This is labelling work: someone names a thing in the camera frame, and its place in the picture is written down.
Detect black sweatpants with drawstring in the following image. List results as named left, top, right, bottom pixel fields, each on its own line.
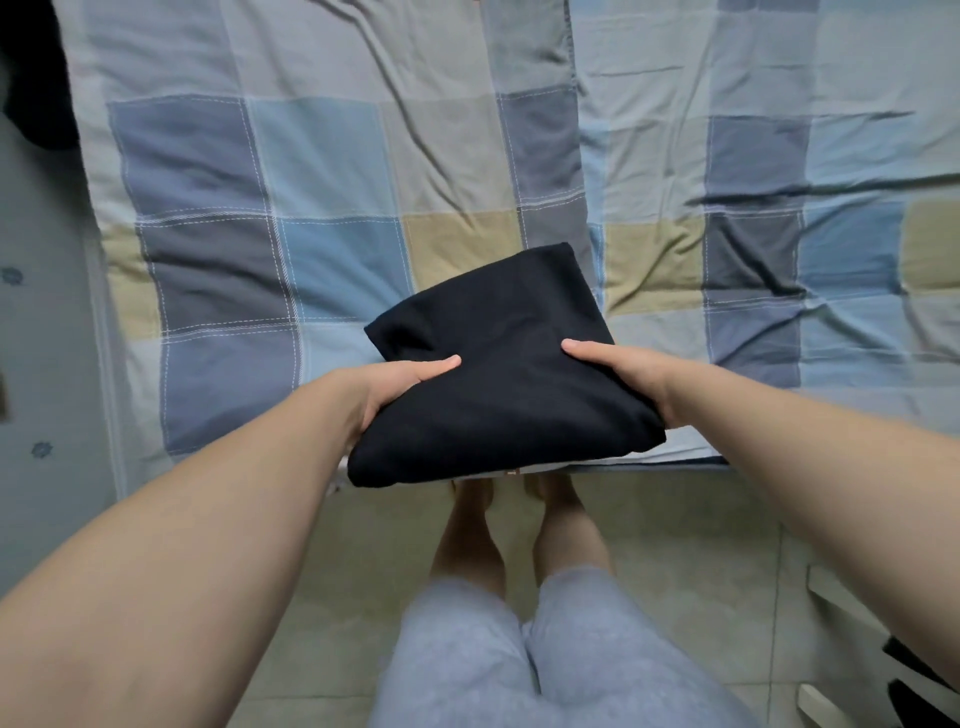
left=346, top=243, right=668, bottom=489

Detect bed with plaid sheet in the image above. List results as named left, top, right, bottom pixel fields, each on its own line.
left=52, top=0, right=960, bottom=497

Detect person's left forearm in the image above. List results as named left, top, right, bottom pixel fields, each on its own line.
left=0, top=372, right=377, bottom=728

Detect person's leg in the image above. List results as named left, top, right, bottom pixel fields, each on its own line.
left=430, top=477, right=509, bottom=602
left=525, top=472, right=614, bottom=587

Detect person's right leg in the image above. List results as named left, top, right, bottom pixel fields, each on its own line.
left=525, top=472, right=614, bottom=587

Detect plaid quilt with orange tags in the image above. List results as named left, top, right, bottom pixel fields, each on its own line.
left=52, top=0, right=602, bottom=489

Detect white metal rack frame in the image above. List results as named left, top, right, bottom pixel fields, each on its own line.
left=795, top=562, right=960, bottom=728

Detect person's left leg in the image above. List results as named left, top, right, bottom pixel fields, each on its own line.
left=430, top=477, right=509, bottom=602

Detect person's white shorts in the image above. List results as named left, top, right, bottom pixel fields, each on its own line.
left=367, top=567, right=759, bottom=728

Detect person's right hand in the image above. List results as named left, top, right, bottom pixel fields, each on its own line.
left=561, top=337, right=692, bottom=429

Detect person's right forearm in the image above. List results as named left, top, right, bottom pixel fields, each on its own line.
left=660, top=360, right=960, bottom=684

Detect person's left hand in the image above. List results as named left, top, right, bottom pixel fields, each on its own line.
left=342, top=354, right=464, bottom=452

